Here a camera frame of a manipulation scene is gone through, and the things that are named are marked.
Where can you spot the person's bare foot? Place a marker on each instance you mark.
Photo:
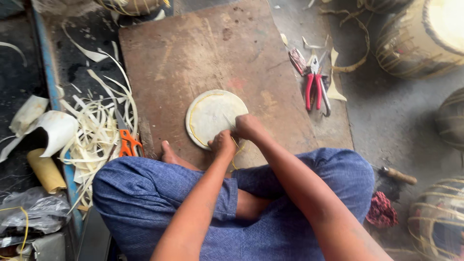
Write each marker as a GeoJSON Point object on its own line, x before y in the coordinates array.
{"type": "Point", "coordinates": [174, 156]}

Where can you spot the pale hide scrap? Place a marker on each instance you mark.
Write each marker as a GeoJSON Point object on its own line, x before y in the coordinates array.
{"type": "Point", "coordinates": [335, 81]}

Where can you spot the person's right hand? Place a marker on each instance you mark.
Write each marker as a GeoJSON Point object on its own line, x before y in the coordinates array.
{"type": "Point", "coordinates": [248, 127]}

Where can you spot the rolled yellow hide piece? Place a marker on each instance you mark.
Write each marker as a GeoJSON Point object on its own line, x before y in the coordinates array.
{"type": "Point", "coordinates": [46, 170]}

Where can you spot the blue metal rail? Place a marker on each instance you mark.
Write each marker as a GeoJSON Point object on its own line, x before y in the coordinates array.
{"type": "Point", "coordinates": [58, 116]}

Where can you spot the clear plastic bag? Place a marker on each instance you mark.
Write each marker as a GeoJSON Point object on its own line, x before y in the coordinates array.
{"type": "Point", "coordinates": [32, 212]}

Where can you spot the brown wooden work board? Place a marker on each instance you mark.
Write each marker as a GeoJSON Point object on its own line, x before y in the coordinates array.
{"type": "Point", "coordinates": [224, 72]}

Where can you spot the person's left fingers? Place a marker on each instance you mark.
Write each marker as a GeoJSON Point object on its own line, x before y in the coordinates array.
{"type": "Point", "coordinates": [217, 139]}

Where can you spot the thin metal awl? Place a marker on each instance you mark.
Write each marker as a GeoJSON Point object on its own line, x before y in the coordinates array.
{"type": "Point", "coordinates": [228, 120]}

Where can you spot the person's blue trousers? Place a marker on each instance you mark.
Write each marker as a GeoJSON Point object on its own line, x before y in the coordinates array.
{"type": "Point", "coordinates": [232, 206]}

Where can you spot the large laced drum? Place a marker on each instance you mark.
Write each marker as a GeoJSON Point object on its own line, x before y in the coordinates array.
{"type": "Point", "coordinates": [420, 40]}

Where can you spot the laced drum shell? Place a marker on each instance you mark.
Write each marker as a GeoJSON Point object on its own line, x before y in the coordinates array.
{"type": "Point", "coordinates": [132, 6]}
{"type": "Point", "coordinates": [384, 4]}
{"type": "Point", "coordinates": [437, 221]}
{"type": "Point", "coordinates": [451, 119]}

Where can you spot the curled white hide sheet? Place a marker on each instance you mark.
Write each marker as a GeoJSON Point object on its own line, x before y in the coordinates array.
{"type": "Point", "coordinates": [43, 132]}

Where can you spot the person's left hand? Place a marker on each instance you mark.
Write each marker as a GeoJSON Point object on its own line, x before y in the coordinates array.
{"type": "Point", "coordinates": [222, 143]}

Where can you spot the round white hide disc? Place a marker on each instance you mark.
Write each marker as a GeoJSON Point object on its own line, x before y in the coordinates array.
{"type": "Point", "coordinates": [212, 116]}

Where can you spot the person's right fingers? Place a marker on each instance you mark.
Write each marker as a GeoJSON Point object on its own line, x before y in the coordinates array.
{"type": "Point", "coordinates": [241, 127]}

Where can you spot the pile of pale hide strips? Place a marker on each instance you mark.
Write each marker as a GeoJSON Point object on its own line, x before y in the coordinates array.
{"type": "Point", "coordinates": [98, 123]}

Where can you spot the long curled hide strip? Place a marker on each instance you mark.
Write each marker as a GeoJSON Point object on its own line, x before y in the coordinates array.
{"type": "Point", "coordinates": [353, 40]}

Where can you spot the metal cutter tool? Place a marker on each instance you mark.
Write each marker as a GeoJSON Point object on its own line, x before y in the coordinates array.
{"type": "Point", "coordinates": [325, 98]}

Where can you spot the red patterned cloth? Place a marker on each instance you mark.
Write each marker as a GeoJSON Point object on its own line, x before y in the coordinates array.
{"type": "Point", "coordinates": [381, 211]}

